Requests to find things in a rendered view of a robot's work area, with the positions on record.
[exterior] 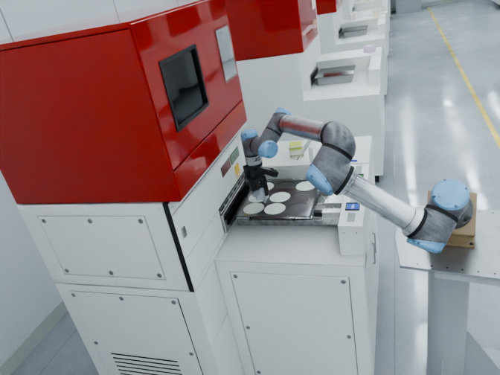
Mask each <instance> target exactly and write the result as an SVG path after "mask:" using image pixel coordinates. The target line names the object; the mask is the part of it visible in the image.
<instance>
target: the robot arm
mask: <svg viewBox="0 0 500 375"><path fill-rule="evenodd" d="M283 132H284V133H287V134H290V135H295V136H298V137H302V138H306V139H310V140H312V141H317V142H320V143H321V144H322V145H321V148H320V149H319V151H318V152H317V154H316V156H315V158H314V159H313V161H312V163H311V164H310V166H309V168H308V170H307V172H306V178H307V180H308V181H309V182H310V183H311V184H312V185H313V186H314V187H315V188H317V189H318V190H320V191H321V192H322V193H324V194H326V195H328V196H332V195H333V194H335V195H337V196H339V195H342V194H343V195H345V196H347V197H348V198H350V199H352V200H353V201H355V202H357V203H359V204H360V205H362V206H364V207H366V208H367V209H369V210H370V211H373V212H374V213H375V214H377V215H379V216H381V217H382V218H384V219H386V220H388V221H389V222H391V223H393V224H395V225H396V226H398V227H399V228H401V229H402V232H403V235H404V236H406V237H407V240H406V242H407V243H409V244H411V245H413V246H416V247H418V248H420V249H423V250H426V251H429V252H431V253H435V254H438V253H440V252H441V251H442V250H443V248H444V246H445V245H446V244H447V241H448V239H449V238H450V236H451V234H452V232H453V230H454V229H457V228H461V227H463V226H465V225H466V224H467V223H468V222H469V221H470V220H471V219H472V215H473V204H472V201H471V199H470V198H469V191H468V189H467V186H466V185H465V184H464V183H463V182H460V181H458V180H457V179H444V180H441V181H439V182H438V183H437V184H436V185H435V186H434V187H433V188H432V192H431V197H430V199H429V201H428V202H427V204H426V207H425V208H423V207H418V208H414V207H412V206H411V205H409V204H407V203H406V202H404V201H403V200H401V199H399V198H397V197H395V196H394V195H392V194H390V193H389V192H387V191H386V190H383V189H382V188H380V187H378V186H377V185H375V184H374V183H372V182H370V181H368V180H367V179H365V178H363V177H361V176H360V175H358V174H357V173H356V170H355V167H353V166H352V165H350V163H351V161H352V159H353V157H354V155H355V152H356V142H355V138H354V137H353V134H352V132H351V131H350V130H349V129H348V128H347V127H346V126H345V125H343V124H341V123H338V122H335V121H328V122H326V123H325V122H320V121H314V120H310V119H306V118H300V117H295V116H292V113H291V112H290V111H289V110H287V109H284V108H282V107H278V108H277V109H276V111H275V113H274V114H273V115H272V118H271V119H270V121H269V123H268V124H267V126H266V128H265V129H264V131H263V133H262V135H261V136H260V137H259V136H258V134H257V130H256V129H246V130H244V131H242V132H241V134H240V136H241V141H242V145H243V152H244V156H245V160H246V165H244V166H243V169H244V173H245V176H244V179H245V183H246V179H247V181H248V183H247V184H246V186H249V187H250V190H251V191H254V190H255V192H254V193H253V194H252V196H253V197H256V200H263V202H264V203H266V200H267V198H268V195H269V189H268V185H267V180H266V177H265V176H264V175H265V174H266V175H269V176H273V177H277V176H278V171H277V170H276V169H273V168H268V167H263V166H262V165H263V162H262V157H264V158H273V157H275V156H276V154H277V153H278V145H277V142H278V141H279V139H280V137H281V136H282V134H283Z"/></svg>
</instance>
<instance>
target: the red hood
mask: <svg viewBox="0 0 500 375"><path fill-rule="evenodd" d="M246 121H247V117H246V110H245V106H244V101H243V94H242V90H241V85H240V78H239V74H238V70H237V63H236V59H235V54H234V47H233V43H232V38H231V32H230V27H229V23H228V16H227V12H226V7H225V0H184V1H178V2H173V3H169V4H161V5H157V6H153V7H145V8H141V9H137V10H130V11H125V12H121V13H113V14H109V15H105V16H98V17H94V18H89V19H83V20H80V21H76V22H71V23H68V24H64V25H59V26H56V27H52V28H47V29H44V30H40V31H35V32H32V33H27V34H23V35H20V36H15V37H11V38H8V39H3V40H0V171H1V173H2V175H3V177H4V179H5V181H6V183H7V185H8V187H9V189H10V192H11V193H12V195H13V198H14V199H15V201H16V204H39V203H94V202H181V201H182V199H183V198H184V197H185V196H186V194H187V193H188V192H189V190H190V189H191V188H192V187H193V186H194V185H195V184H196V182H197V181H198V180H199V178H200V177H201V176H202V175H203V173H204V172H205V171H206V170H207V169H208V168H209V167H210V165H211V164H212V163H213V162H214V160H215V159H216V158H217V156H218V155H219V154H220V153H221V152H222V151H223V149H224V148H225V147H226V146H227V144H228V143H229V142H230V141H231V139H232V138H233V137H234V136H235V135H236V134H237V132H238V131H239V130H240V128H241V127H242V126H243V125H244V123H245V122H246Z"/></svg>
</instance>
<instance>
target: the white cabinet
mask: <svg viewBox="0 0 500 375"><path fill-rule="evenodd" d="M214 262H215V266H216V268H217V274H218V277H219V282H220V285H221V287H222V293H223V296H224V299H225V304H226V307H227V310H228V315H229V318H230V321H231V326H232V330H233V332H234V337H235V341H236V343H237V349H238V351H239V355H240V360H241V362H242V366H243V371H244V374H245V375H374V363H375V346H376V314H377V297H378V280H379V246H378V231H377V218H376V214H375V213H374V212H373V211H370V210H369V215H368V231H367V240H366V248H365V263H364V266H328V265H307V264H288V263H248V262H228V261H214Z"/></svg>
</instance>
